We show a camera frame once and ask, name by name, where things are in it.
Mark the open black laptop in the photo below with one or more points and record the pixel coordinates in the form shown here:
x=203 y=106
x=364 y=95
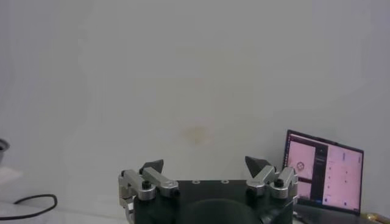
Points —
x=341 y=176

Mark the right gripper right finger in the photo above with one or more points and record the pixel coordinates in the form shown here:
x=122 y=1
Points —
x=278 y=184

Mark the perforated steel steamer basket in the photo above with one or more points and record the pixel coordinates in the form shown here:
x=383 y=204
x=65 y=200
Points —
x=3 y=150

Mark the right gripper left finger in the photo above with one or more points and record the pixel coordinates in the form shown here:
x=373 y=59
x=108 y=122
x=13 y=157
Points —
x=146 y=185

